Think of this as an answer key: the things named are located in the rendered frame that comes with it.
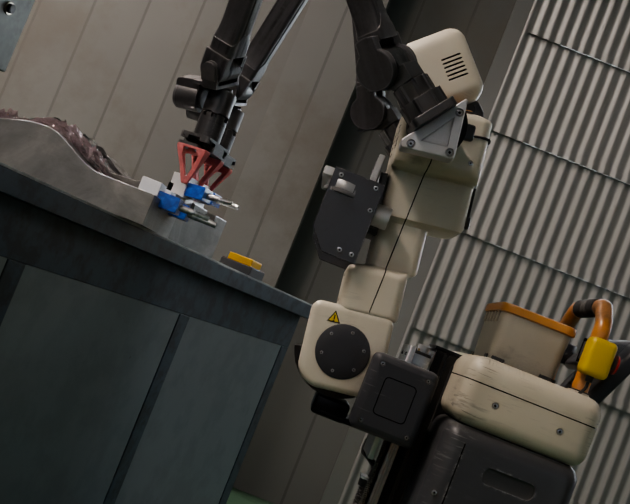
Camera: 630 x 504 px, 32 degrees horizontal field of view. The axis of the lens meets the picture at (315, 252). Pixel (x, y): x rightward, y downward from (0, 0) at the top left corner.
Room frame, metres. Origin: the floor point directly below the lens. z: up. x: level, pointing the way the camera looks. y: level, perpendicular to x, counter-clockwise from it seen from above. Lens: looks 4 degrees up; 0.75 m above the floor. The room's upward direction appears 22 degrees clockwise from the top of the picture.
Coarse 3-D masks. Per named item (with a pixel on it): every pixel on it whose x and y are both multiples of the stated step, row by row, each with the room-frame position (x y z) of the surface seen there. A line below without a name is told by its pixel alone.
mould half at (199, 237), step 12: (108, 156) 2.48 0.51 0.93; (120, 168) 2.47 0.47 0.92; (120, 180) 2.20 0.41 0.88; (132, 180) 2.19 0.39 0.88; (216, 216) 2.35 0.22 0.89; (180, 228) 2.22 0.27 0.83; (192, 228) 2.27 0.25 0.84; (204, 228) 2.32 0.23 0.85; (216, 228) 2.37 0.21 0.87; (180, 240) 2.24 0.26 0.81; (192, 240) 2.29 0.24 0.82; (204, 240) 2.34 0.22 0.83; (216, 240) 2.39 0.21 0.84; (204, 252) 2.36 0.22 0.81
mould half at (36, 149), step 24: (0, 120) 1.87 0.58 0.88; (24, 120) 1.87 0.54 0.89; (0, 144) 1.87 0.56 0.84; (24, 144) 1.87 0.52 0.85; (48, 144) 1.87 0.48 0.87; (72, 144) 1.92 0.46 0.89; (24, 168) 1.87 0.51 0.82; (48, 168) 1.87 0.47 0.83; (72, 168) 1.87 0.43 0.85; (72, 192) 1.87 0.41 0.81; (96, 192) 1.86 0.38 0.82; (120, 192) 1.86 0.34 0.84; (144, 192) 1.86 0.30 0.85; (120, 216) 1.86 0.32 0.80; (144, 216) 1.86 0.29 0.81; (168, 216) 2.04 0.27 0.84
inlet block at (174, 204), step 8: (144, 176) 1.92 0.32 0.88; (144, 184) 1.92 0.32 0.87; (152, 184) 1.92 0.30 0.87; (160, 184) 1.92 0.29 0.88; (152, 192) 1.92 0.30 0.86; (160, 192) 1.92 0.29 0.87; (160, 200) 1.92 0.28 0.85; (168, 200) 1.92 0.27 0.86; (176, 200) 1.92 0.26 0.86; (160, 208) 1.94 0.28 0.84; (168, 208) 1.92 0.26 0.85; (176, 208) 1.92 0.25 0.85; (184, 208) 1.93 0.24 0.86; (200, 216) 1.93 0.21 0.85; (208, 216) 1.93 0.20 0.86
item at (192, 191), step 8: (176, 176) 2.21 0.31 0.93; (176, 184) 2.21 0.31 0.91; (184, 184) 2.21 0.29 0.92; (192, 184) 2.20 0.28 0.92; (176, 192) 2.21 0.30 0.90; (184, 192) 2.21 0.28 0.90; (192, 192) 2.20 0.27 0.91; (200, 192) 2.19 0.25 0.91; (208, 192) 2.21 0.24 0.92; (192, 200) 2.24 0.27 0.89; (200, 200) 2.20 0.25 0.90; (208, 200) 2.22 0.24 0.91; (216, 200) 2.20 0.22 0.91; (224, 200) 2.19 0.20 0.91
